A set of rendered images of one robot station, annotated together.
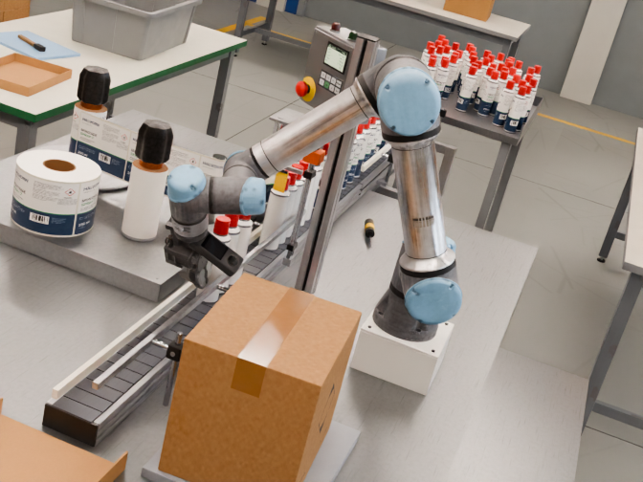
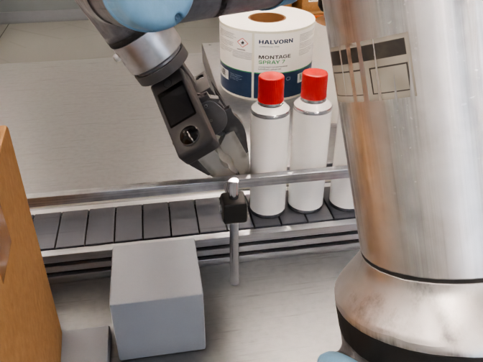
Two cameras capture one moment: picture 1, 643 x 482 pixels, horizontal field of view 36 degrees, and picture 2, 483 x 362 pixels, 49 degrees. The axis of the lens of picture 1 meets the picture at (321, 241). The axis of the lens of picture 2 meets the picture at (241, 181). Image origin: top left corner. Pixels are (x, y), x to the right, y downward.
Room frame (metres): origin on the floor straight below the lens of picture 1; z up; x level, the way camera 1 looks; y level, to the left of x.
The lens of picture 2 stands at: (1.72, -0.34, 1.33)
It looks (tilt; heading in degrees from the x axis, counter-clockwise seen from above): 32 degrees down; 67
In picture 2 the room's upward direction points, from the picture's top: straight up
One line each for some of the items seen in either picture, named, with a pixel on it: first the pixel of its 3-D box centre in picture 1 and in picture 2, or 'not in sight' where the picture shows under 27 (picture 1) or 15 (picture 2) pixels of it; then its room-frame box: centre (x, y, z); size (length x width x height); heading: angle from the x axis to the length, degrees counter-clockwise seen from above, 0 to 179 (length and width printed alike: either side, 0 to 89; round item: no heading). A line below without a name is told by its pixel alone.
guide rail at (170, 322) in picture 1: (222, 279); (254, 179); (1.97, 0.19, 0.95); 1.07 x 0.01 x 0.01; 166
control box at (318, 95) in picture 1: (341, 75); not in sight; (2.34, 0.05, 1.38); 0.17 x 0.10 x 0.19; 41
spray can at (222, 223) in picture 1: (214, 259); (269, 146); (2.00, 0.22, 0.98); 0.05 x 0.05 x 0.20
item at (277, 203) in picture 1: (276, 211); not in sight; (2.37, 0.13, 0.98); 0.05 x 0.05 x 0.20
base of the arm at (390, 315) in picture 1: (410, 305); not in sight; (2.02, -0.23, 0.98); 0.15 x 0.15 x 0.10
